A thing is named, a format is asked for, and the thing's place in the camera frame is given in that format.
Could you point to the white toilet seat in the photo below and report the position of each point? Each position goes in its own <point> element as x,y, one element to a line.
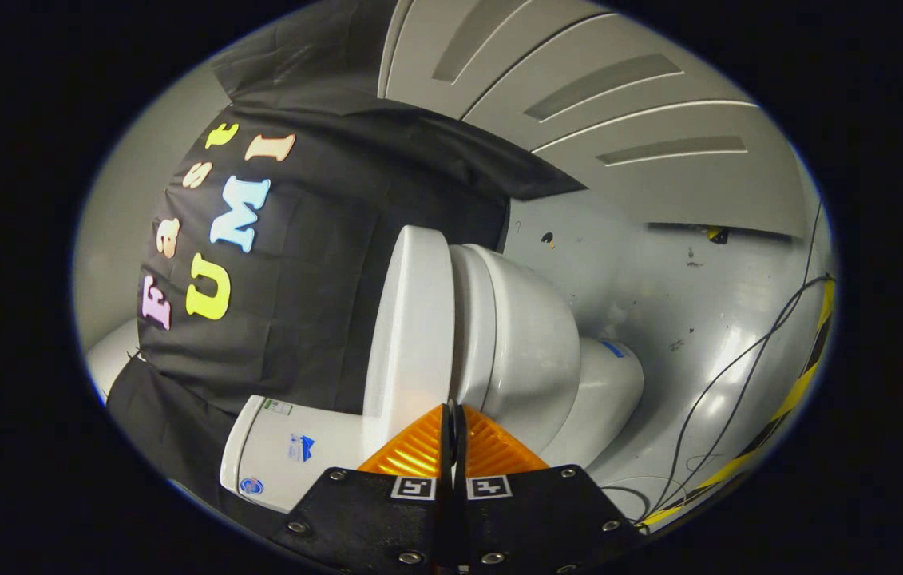
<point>473,319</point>

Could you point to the white toilet lid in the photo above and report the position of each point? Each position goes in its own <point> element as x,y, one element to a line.
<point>411,319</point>

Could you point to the white toilet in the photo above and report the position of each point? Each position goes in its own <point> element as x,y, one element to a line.
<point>531,335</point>

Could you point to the white cabinet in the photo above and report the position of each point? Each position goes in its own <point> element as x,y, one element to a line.
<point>579,120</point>

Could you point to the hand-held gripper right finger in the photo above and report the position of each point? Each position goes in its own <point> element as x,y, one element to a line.
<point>539,519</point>

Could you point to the black backdrop cloth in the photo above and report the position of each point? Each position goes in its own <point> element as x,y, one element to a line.
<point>323,263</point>

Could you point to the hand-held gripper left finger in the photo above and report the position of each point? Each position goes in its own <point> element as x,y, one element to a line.
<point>371,519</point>

